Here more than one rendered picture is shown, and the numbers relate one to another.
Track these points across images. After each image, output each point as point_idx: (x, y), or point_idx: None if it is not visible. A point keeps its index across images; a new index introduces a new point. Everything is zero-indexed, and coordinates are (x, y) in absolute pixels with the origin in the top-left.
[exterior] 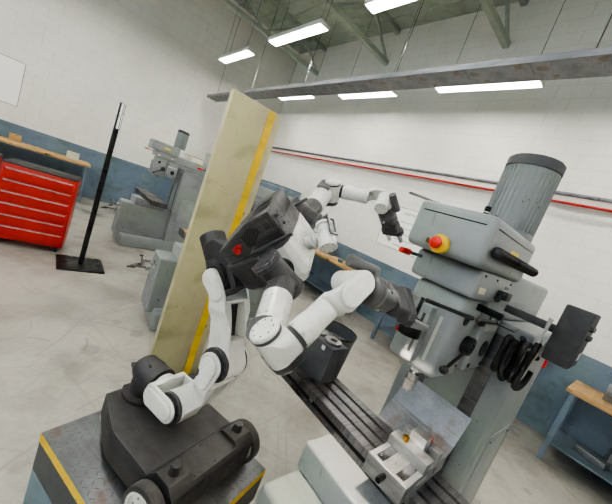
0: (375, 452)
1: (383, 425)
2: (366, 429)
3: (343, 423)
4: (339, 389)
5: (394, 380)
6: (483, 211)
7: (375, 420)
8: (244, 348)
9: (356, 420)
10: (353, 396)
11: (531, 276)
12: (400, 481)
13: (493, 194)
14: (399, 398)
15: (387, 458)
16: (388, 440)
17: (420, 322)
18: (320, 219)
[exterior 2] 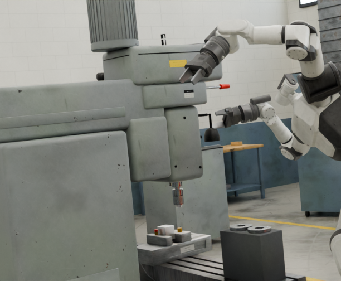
0: (205, 236)
1: (175, 267)
2: (198, 261)
3: (221, 259)
4: (219, 273)
5: (138, 271)
6: (165, 38)
7: (183, 267)
8: (336, 227)
9: (206, 263)
10: (202, 274)
11: (100, 80)
12: (193, 233)
13: (132, 9)
14: (141, 270)
15: (196, 236)
16: (191, 238)
17: (218, 122)
18: (295, 80)
